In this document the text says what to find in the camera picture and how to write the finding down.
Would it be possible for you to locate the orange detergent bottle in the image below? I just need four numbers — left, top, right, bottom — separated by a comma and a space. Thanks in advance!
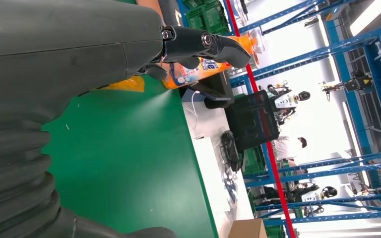
162, 28, 265, 90

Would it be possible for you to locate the black zip case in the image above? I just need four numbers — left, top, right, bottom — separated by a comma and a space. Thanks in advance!
225, 89, 280, 152

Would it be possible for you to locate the yellow taped cardboard sheet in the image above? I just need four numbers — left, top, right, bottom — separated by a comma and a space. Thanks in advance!
102, 76, 145, 93

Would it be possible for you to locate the person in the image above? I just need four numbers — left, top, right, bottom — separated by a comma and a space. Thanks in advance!
272, 135, 308, 167
136, 0, 182, 28

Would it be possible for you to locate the green work table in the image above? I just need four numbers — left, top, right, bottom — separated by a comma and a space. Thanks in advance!
41, 73, 219, 238

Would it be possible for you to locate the green plastic crate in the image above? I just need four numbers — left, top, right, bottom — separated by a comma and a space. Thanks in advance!
182, 0, 231, 35
243, 147, 266, 176

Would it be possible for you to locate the tablet with blue cover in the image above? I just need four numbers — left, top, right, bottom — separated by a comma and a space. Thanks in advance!
180, 70, 235, 110

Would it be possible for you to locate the white desk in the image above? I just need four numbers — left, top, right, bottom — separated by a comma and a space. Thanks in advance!
181, 88, 255, 238

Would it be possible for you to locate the black remote controller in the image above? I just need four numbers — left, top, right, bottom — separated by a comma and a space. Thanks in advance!
220, 130, 244, 173

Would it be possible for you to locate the white humanoid robot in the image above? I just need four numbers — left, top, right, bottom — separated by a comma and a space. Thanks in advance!
266, 80, 312, 126
295, 185, 338, 218

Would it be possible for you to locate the brown cardboard box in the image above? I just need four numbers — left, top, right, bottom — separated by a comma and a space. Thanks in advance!
227, 218, 267, 238

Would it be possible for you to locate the red pole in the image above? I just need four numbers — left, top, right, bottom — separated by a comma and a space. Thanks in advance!
224, 0, 297, 238

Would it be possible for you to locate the ceiling light strip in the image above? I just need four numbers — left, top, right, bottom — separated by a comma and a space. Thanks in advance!
350, 0, 381, 37

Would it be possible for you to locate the thin white charging cable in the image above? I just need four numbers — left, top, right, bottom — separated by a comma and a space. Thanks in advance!
190, 91, 201, 132

